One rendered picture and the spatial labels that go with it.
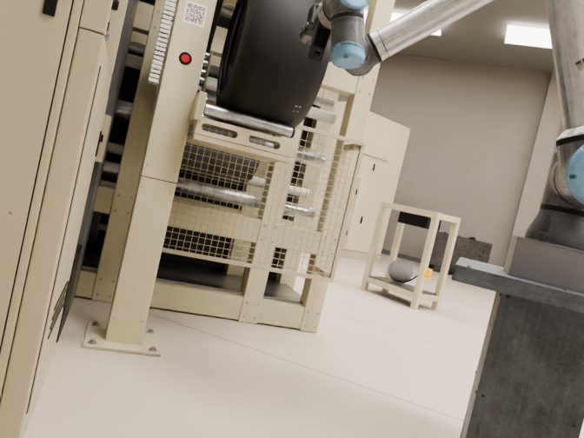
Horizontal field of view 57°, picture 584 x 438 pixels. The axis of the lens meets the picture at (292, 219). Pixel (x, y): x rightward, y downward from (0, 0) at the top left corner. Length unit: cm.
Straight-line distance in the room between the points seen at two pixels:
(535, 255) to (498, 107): 867
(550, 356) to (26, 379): 121
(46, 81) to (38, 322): 48
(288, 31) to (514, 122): 838
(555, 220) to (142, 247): 134
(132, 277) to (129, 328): 19
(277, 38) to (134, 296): 104
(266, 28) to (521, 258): 107
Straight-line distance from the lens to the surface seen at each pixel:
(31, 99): 117
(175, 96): 199
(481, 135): 1001
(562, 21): 147
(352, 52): 146
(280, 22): 188
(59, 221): 117
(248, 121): 195
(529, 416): 155
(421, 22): 161
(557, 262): 150
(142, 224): 199
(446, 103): 1014
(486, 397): 153
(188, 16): 205
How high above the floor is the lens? 67
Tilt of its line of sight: 3 degrees down
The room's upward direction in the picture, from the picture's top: 13 degrees clockwise
